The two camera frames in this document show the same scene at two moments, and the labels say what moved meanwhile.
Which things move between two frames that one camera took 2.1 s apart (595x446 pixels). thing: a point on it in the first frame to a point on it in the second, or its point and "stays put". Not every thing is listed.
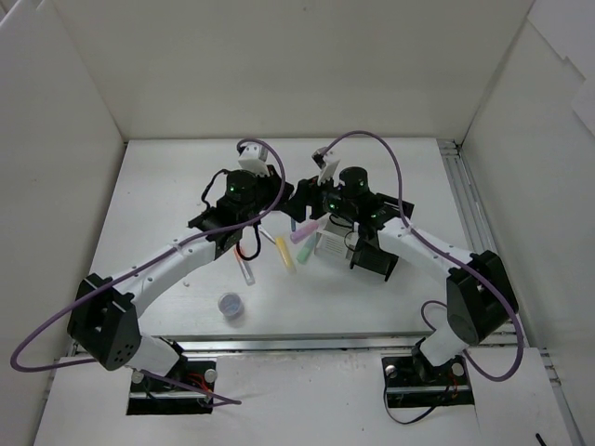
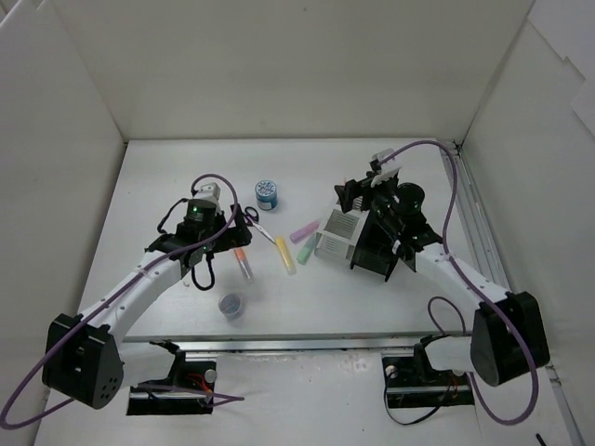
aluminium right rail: x=480 y=240 stays put
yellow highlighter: x=284 y=248 stays put
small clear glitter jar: x=231 y=307 stays put
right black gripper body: x=306 y=197 to x=376 y=251
